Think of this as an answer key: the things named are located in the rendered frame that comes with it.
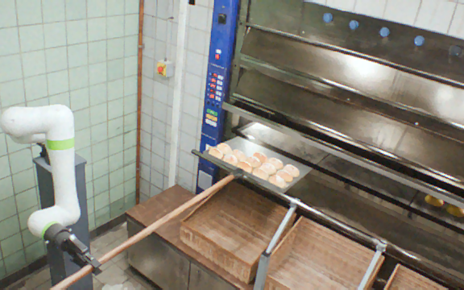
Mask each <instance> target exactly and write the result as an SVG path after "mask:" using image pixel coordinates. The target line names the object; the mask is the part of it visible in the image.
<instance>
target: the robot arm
mask: <svg viewBox="0 0 464 290"><path fill-rule="evenodd" d="M0 127H1V129H2V131H3V132H4V133H5V134H6V135H9V136H10V138H11V139H12V140H13V141H15V142H16V143H21V144H24V143H36V144H37V145H39V146H41V149H42V151H41V152H40V153H39V155H41V156H45V162H46V163H47V165H49V166H51V167H52V175H53V181H54V189H55V199H56V205H55V206H54V207H51V208H50V207H49V208H46V209H41V210H38V211H35V212H34V213H33V214H32V215H31V216H30V218H29V220H28V228H29V230H30V232H32V233H33V234H34V235H36V236H39V237H40V238H42V239H43V240H44V241H45V242H46V243H47V244H49V245H50V246H51V247H53V248H55V249H59V250H60V251H65V252H67V253H68V255H70V256H71V259H70V260H71V262H74V263H75V264H76V265H77V266H79V267H81V268H84V267H86V266H87V265H89V264H90V265H91V266H93V267H94V268H95V269H96V270H94V271H92V273H93V274H94V275H95V276H98V275H99V274H101V273H102V270H101V269H100V268H99V267H100V266H101V265H102V263H101V262H100V261H98V260H97V259H96V258H94V257H93V256H92V255H91V254H90V253H89V252H88V250H89V248H88V247H87V246H86V245H85V244H83V243H82V242H81V241H80V240H79V239H77V237H76V236H75V235H74V234H73V235H71V234H70V231H72V230H71V229H70V230H68V229H67V228H65V227H66V226H70V225H72V224H73V223H75V222H76V221H77V220H78V219H79V217H80V214H81V211H80V207H79V203H78V199H77V187H76V177H75V147H76V144H75V126H74V116H73V112H72V111H71V110H70V109H69V108H68V107H67V106H64V105H60V104H55V105H50V106H37V107H32V108H23V107H11V108H9V109H7V110H5V111H4V112H3V113H2V115H1V117H0ZM42 142H45V143H42Z"/></svg>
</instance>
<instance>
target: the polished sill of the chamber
mask: <svg viewBox="0 0 464 290"><path fill-rule="evenodd" d="M237 136H238V137H240V138H242V139H246V140H248V141H251V142H252V143H256V144H258V146H261V147H263V148H266V149H268V150H269V151H273V152H275V153H278V154H280V155H283V156H285V157H288V158H289V159H291V160H295V161H296V162H299V163H301V164H304V165H306V166H308V167H311V168H312V169H311V170H310V171H309V173H311V174H313V175H315V176H318V177H320V178H322V179H324V180H327V181H328V182H331V183H333V184H335V185H338V186H340V187H342V188H344V189H347V190H349V191H351V192H352V193H356V194H358V195H359V196H362V197H365V198H366V199H368V200H371V201H373V202H375V203H377V204H379V205H381V206H383V207H386V208H388V209H390V210H393V211H395V212H397V213H399V214H401V215H403V216H405V217H406V218H411V219H413V220H416V221H417V222H419V223H421V224H424V225H426V226H428V227H430V228H432V229H434V230H436V231H439V232H440V231H441V232H442V233H443V234H447V235H449V236H450V237H452V238H455V239H457V240H458V241H461V242H464V229H462V228H460V227H457V226H455V225H453V224H451V223H449V222H445V221H443V220H441V219H439V218H437V217H434V216H433V215H431V214H428V213H426V212H423V211H421V210H420V209H417V208H415V207H413V206H412V207H411V206H409V205H406V204H404V203H403V202H400V201H397V200H395V199H393V198H391V197H388V196H386V195H384V194H382V193H380V192H377V191H375V190H374V189H372V188H368V187H367V186H364V185H362V184H359V183H357V182H355V181H353V180H350V179H348V178H345V177H344V176H340V175H338V174H337V173H334V172H331V171H330V170H327V169H325V168H322V167H320V166H318V165H316V164H313V163H311V162H309V161H307V160H305V159H301V158H300V157H297V156H295V155H293V154H290V153H288V152H286V151H283V150H281V149H279V148H276V147H273V146H271V144H269V143H265V142H264V141H262V140H259V139H257V138H254V137H252V136H250V135H247V134H245V133H242V132H240V131H238V130H234V131H232V132H231V135H230V137H231V138H235V137H237Z"/></svg>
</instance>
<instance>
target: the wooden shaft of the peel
mask: <svg viewBox="0 0 464 290"><path fill-rule="evenodd" d="M233 179H234V175H233V174H229V176H228V177H227V178H225V179H223V180H221V181H220V182H218V183H217V184H215V185H214V186H212V187H211V188H208V189H206V190H205V191H204V192H202V193H200V194H199V195H197V196H196V197H194V198H193V199H191V200H190V201H188V202H186V203H184V204H183V205H182V206H180V207H179V208H177V209H175V210H173V211H172V212H171V213H169V214H168V215H166V216H164V217H162V218H161V219H160V220H159V221H157V222H155V223H153V224H152V225H150V226H149V227H147V228H146V229H144V230H142V231H141V232H139V233H138V234H136V235H135V236H133V237H132V238H130V239H128V240H126V241H125V242H124V243H122V244H121V245H119V246H117V247H115V248H114V249H113V250H112V251H108V252H106V253H105V254H104V255H102V256H101V257H99V258H98V259H97V260H98V261H100V262H101V263H102V265H103V264H104V263H105V262H107V261H108V260H110V259H112V258H113V257H115V256H117V255H119V254H120V253H122V252H123V251H124V250H126V249H128V248H129V247H131V246H133V245H134V244H136V243H137V242H138V241H140V240H141V239H143V238H145V237H146V236H148V235H149V234H150V233H152V232H153V231H155V230H157V229H158V228H160V227H161V226H162V225H164V224H166V223H167V222H169V221H171V220H172V219H173V218H175V217H176V216H178V215H179V214H181V213H183V212H184V211H185V210H186V209H188V208H190V207H191V206H193V205H195V204H196V203H197V202H198V201H200V200H202V199H204V198H205V197H207V196H208V195H209V194H212V193H214V192H215V191H217V190H218V189H220V188H221V187H222V186H224V185H225V184H227V183H229V182H230V181H232V180H233ZM94 270H96V269H95V268H94V267H93V266H91V265H90V264H89V265H87V266H86V267H84V268H82V269H80V270H78V271H77V272H76V273H74V274H73V275H71V276H69V277H68V278H67V279H65V280H62V281H61V282H59V283H58V284H57V285H55V286H53V287H52V288H51V289H49V290H65V289H66V288H67V287H68V286H71V285H72V284H74V283H76V282H77V281H78V280H80V279H81V278H83V276H85V275H87V274H89V273H91V272H92V271H94Z"/></svg>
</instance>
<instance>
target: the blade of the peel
mask: <svg viewBox="0 0 464 290"><path fill-rule="evenodd" d="M224 143H226V144H228V146H229V147H230V149H231V151H233V150H240V151H241V152H242V153H244V154H245V155H246V157H249V156H253V155H254V153H255V152H257V151H260V152H262V153H263V154H264V155H266V157H267V160H269V159H270V158H276V159H279V160H280V161H281V162H282V163H283V168H282V169H284V167H285V166H286V165H289V164H291V165H293V166H295V167H296V168H297V169H298V171H299V176H298V177H293V180H292V182H291V183H286V187H285V188H281V187H279V186H277V185H275V184H272V183H270V182H269V178H270V176H272V175H269V178H268V180H264V179H261V178H259V177H258V176H256V175H255V174H253V172H248V171H246V170H244V173H243V174H244V175H246V176H248V177H250V178H251V179H253V180H256V181H258V182H259V183H261V184H265V185H266V186H268V187H270V188H272V189H274V190H276V191H278V192H281V193H285V192H286V191H288V190H289V189H290V188H291V187H292V186H293V185H294V184H295V183H297V182H298V180H299V179H300V178H302V177H303V176H304V175H305V174H307V173H308V172H309V171H310V170H311V169H312V168H311V167H308V166H306V165H304V164H301V163H299V162H296V161H295V160H293V159H289V158H288V157H285V156H283V155H280V154H278V153H275V152H273V151H269V150H268V149H266V148H263V147H261V146H258V144H256V143H252V142H251V141H248V140H246V139H242V138H240V137H238V136H237V137H235V138H233V139H230V140H228V141H225V142H224ZM210 149H211V148H210ZM210 149H208V150H206V151H203V156H205V157H207V158H209V159H211V160H214V161H217V162H218V163H220V164H223V165H225V166H227V167H228V168H232V169H234V170H235V169H236V168H238V167H237V166H234V165H233V164H230V163H228V162H226V161H225V160H223V159H219V158H218V157H216V156H214V155H210V154H209V150H210Z"/></svg>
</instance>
